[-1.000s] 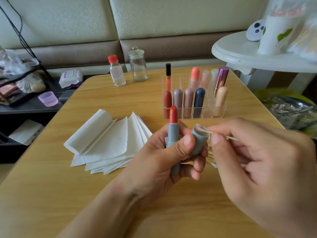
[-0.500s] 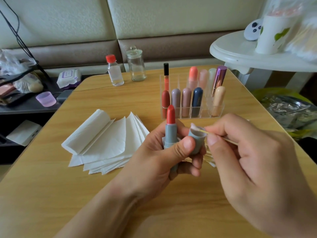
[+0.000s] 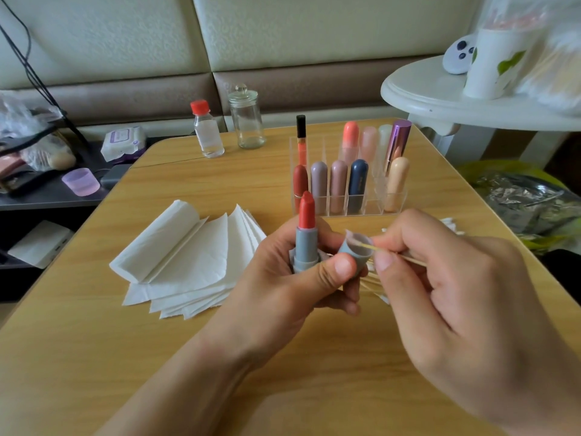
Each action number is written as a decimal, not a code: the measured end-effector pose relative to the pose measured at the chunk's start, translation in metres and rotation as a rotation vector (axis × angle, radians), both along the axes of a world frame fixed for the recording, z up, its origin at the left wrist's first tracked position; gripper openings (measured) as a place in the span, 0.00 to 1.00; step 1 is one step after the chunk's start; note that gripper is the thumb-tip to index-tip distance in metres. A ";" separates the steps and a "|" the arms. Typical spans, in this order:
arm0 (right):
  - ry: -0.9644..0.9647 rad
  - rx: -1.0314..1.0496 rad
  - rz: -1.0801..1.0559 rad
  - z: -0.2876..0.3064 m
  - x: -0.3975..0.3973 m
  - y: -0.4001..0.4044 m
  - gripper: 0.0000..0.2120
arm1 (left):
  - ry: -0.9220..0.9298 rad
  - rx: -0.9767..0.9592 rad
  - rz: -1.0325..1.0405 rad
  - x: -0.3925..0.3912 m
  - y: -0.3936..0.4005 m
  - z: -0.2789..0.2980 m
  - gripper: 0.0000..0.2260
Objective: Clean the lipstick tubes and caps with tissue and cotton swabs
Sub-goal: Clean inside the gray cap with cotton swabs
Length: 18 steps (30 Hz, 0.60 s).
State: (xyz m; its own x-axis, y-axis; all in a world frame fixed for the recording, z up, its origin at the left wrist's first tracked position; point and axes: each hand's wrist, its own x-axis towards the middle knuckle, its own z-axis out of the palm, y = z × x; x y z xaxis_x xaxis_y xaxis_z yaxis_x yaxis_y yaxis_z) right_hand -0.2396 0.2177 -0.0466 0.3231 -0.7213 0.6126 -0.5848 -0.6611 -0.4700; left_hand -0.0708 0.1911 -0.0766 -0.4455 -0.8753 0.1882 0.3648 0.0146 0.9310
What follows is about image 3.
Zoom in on person's left hand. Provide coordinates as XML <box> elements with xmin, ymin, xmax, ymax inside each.
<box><xmin>202</xmin><ymin>216</ymin><xmax>361</xmax><ymax>369</ymax></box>

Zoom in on person's right hand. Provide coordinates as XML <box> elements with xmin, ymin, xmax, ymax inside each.
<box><xmin>370</xmin><ymin>208</ymin><xmax>581</xmax><ymax>436</ymax></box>

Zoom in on red lipstick grey-blue tube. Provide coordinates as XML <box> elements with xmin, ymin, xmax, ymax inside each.
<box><xmin>292</xmin><ymin>190</ymin><xmax>321</xmax><ymax>273</ymax></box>

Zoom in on stack of white tissues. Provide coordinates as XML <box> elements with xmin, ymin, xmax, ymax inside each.
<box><xmin>110</xmin><ymin>199</ymin><xmax>268</xmax><ymax>320</ymax></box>

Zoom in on pile of cotton swabs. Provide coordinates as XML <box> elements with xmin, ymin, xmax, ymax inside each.
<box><xmin>439</xmin><ymin>217</ymin><xmax>466</xmax><ymax>237</ymax></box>

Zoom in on grey-blue lipstick cap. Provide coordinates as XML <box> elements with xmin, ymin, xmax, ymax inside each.
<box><xmin>338</xmin><ymin>231</ymin><xmax>375</xmax><ymax>267</ymax></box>

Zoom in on thin wooden cotton swab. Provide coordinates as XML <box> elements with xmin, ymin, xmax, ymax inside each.
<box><xmin>360</xmin><ymin>272</ymin><xmax>392</xmax><ymax>305</ymax></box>
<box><xmin>349</xmin><ymin>236</ymin><xmax>428</xmax><ymax>267</ymax></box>

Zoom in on red lipstick mauve tube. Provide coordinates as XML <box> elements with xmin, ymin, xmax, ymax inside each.
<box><xmin>309</xmin><ymin>160</ymin><xmax>330</xmax><ymax>216</ymax></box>

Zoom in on white tissue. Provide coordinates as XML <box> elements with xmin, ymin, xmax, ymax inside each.
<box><xmin>110</xmin><ymin>199</ymin><xmax>203</xmax><ymax>285</ymax></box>

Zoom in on red lipstick dusty pink tube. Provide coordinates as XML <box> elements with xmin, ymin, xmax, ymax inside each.
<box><xmin>329</xmin><ymin>159</ymin><xmax>349</xmax><ymax>216</ymax></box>

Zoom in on red lipstick navy tube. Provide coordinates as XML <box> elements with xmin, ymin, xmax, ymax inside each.
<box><xmin>347</xmin><ymin>159</ymin><xmax>370</xmax><ymax>216</ymax></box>

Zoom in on clear acrylic lipstick organizer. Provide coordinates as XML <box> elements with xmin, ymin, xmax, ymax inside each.
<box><xmin>296</xmin><ymin>114</ymin><xmax>413</xmax><ymax>216</ymax></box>

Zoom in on person's left forearm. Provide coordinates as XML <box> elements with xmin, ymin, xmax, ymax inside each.
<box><xmin>95</xmin><ymin>340</ymin><xmax>251</xmax><ymax>436</ymax></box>

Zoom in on yellow-green bin with bag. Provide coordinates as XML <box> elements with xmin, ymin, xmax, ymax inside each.
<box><xmin>458</xmin><ymin>159</ymin><xmax>581</xmax><ymax>255</ymax></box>

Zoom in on clear bottle red cap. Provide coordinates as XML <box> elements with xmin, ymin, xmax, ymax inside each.
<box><xmin>191</xmin><ymin>99</ymin><xmax>226</xmax><ymax>160</ymax></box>

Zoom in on glass jar with lid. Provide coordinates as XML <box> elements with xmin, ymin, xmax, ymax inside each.
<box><xmin>227</xmin><ymin>83</ymin><xmax>267</xmax><ymax>150</ymax></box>

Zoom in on wet wipes pack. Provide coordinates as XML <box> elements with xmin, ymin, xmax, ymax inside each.
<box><xmin>100</xmin><ymin>126</ymin><xmax>147</xmax><ymax>164</ymax></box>

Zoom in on small purple plastic cup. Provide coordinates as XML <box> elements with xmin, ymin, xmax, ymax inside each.
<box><xmin>62</xmin><ymin>168</ymin><xmax>101</xmax><ymax>197</ymax></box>

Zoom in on white power bank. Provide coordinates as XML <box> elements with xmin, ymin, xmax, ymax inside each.
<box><xmin>7</xmin><ymin>220</ymin><xmax>74</xmax><ymax>269</ymax></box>

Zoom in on black low shelf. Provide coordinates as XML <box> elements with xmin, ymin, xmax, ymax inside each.
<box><xmin>0</xmin><ymin>140</ymin><xmax>187</xmax><ymax>300</ymax></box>

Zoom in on white round side table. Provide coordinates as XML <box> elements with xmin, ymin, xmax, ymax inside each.
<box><xmin>380</xmin><ymin>57</ymin><xmax>581</xmax><ymax>133</ymax></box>

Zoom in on white mug green leaf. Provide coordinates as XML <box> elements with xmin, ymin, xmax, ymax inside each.
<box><xmin>464</xmin><ymin>22</ymin><xmax>544</xmax><ymax>100</ymax></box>

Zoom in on white panda figure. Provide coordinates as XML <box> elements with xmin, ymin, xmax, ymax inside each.
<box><xmin>442</xmin><ymin>34</ymin><xmax>477</xmax><ymax>75</ymax></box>

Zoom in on beige padded backrest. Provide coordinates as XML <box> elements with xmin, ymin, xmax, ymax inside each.
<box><xmin>0</xmin><ymin>0</ymin><xmax>487</xmax><ymax>133</ymax></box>

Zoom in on crumpled clear plastic bag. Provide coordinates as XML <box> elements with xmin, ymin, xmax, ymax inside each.
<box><xmin>0</xmin><ymin>90</ymin><xmax>78</xmax><ymax>173</ymax></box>

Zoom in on black cables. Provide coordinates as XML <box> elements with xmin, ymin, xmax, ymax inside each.
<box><xmin>0</xmin><ymin>0</ymin><xmax>74</xmax><ymax>142</ymax></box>

